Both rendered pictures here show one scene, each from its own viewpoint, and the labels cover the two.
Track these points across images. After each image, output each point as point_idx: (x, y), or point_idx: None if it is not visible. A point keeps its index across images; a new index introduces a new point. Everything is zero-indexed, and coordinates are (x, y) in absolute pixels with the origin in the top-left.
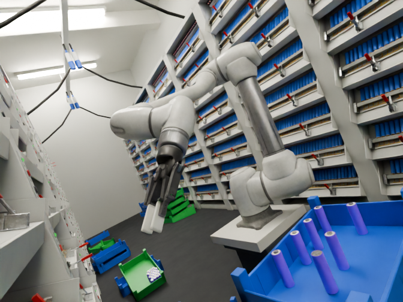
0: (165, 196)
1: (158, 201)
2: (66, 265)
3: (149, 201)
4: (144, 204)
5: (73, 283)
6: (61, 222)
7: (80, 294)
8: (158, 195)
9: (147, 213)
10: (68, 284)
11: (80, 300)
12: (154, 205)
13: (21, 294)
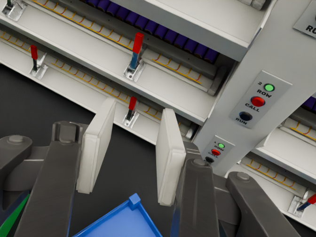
0: (18, 137)
1: (86, 133)
2: (309, 4)
3: (191, 170)
4: (240, 172)
5: (261, 22)
6: None
7: (307, 85)
8: (171, 236)
9: (167, 131)
10: (265, 14)
11: (261, 58)
12: (177, 194)
13: None
